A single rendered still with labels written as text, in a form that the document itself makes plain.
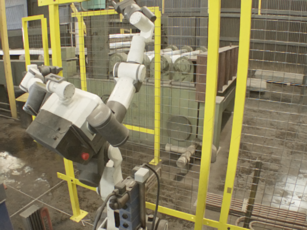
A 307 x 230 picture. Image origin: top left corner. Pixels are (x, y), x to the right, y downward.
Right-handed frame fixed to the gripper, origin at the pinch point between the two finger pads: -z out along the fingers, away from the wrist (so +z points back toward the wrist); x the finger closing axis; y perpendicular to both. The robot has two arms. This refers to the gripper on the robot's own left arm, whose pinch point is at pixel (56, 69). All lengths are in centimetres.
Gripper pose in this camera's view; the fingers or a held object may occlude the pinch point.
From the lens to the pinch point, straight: 198.0
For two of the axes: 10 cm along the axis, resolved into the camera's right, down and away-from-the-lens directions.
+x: -9.0, -1.4, 4.1
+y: 0.0, 9.5, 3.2
